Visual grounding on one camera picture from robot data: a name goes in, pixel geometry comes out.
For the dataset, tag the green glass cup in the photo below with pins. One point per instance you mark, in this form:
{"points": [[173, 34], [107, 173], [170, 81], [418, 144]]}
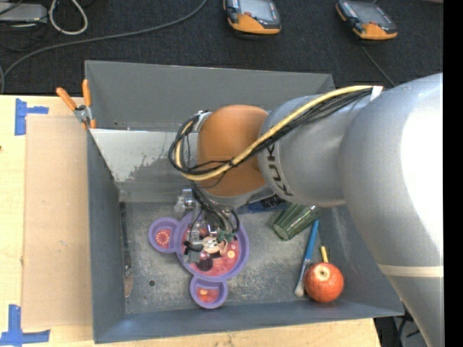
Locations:
{"points": [[293, 222]]}

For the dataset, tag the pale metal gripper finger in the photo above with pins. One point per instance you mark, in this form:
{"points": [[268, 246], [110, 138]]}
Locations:
{"points": [[194, 236], [191, 253]]}

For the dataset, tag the clear plastic thing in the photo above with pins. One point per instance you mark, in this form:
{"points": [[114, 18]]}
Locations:
{"points": [[183, 201]]}

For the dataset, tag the brown cardboard board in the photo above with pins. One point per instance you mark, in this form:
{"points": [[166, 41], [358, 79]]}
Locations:
{"points": [[54, 212]]}

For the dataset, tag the purple three-lobed toy plate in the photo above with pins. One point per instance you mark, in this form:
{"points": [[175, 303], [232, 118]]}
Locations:
{"points": [[231, 266]]}

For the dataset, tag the yellow stick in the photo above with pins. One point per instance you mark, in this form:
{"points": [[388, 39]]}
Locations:
{"points": [[324, 254]]}

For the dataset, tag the red apple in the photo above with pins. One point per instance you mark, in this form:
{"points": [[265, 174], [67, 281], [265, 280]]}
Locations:
{"points": [[323, 282]]}

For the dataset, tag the grey metal bin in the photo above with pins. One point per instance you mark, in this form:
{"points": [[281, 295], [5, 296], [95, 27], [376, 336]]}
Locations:
{"points": [[162, 96]]}

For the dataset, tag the blue box with black print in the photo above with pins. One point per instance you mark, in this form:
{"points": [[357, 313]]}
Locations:
{"points": [[264, 205]]}

